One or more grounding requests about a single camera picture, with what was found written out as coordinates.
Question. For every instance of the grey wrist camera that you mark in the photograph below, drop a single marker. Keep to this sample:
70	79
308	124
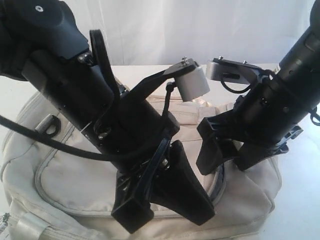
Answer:
233	72
188	76

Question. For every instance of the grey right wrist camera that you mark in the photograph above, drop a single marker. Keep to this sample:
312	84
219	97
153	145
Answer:
233	72

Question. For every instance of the white paper tag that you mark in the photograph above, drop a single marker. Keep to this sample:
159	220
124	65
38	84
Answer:
4	226

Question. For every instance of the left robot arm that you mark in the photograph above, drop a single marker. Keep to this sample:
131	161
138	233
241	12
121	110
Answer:
40	43

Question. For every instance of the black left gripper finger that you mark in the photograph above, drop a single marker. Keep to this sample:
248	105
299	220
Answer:
132	207

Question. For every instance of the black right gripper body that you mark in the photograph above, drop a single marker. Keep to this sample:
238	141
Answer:
265	119

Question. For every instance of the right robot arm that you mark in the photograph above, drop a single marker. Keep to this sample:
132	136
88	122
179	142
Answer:
299	70

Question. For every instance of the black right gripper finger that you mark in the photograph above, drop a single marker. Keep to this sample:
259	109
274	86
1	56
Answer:
217	146
250	155

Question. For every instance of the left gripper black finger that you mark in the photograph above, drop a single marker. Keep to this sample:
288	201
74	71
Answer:
178	189

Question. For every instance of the beige duffel bag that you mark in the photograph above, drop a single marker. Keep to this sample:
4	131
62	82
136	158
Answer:
56	196

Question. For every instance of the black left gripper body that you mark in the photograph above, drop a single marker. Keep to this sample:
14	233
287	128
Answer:
126	128

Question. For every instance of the white backdrop curtain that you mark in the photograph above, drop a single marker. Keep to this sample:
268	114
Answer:
161	32

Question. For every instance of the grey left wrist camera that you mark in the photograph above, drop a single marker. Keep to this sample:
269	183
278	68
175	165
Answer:
188	76

